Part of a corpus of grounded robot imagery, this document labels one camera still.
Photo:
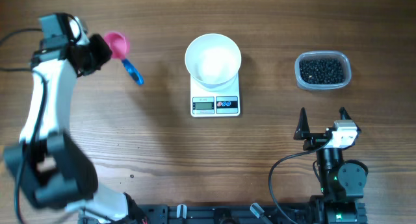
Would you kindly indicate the black mounting rail base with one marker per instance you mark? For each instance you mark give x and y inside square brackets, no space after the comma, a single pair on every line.
[227,213]

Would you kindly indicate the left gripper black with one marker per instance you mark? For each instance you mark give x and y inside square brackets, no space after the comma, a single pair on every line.
[105,52]

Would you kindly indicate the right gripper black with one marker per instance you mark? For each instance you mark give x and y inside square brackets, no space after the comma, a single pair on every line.
[303,132]

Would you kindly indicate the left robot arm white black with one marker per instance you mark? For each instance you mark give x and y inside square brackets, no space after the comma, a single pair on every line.
[48,167]

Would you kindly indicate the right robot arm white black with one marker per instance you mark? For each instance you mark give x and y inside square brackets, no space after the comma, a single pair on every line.
[342,181]

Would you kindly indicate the pink scoop blue handle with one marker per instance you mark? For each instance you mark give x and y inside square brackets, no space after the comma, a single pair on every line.
[120,46]

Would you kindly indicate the clear plastic container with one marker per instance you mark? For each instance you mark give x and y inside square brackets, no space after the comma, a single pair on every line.
[318,55]

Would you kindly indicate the white bowl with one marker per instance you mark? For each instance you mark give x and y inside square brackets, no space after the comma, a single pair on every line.
[213,60]

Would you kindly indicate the white digital kitchen scale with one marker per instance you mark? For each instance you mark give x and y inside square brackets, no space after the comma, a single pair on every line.
[220,101]

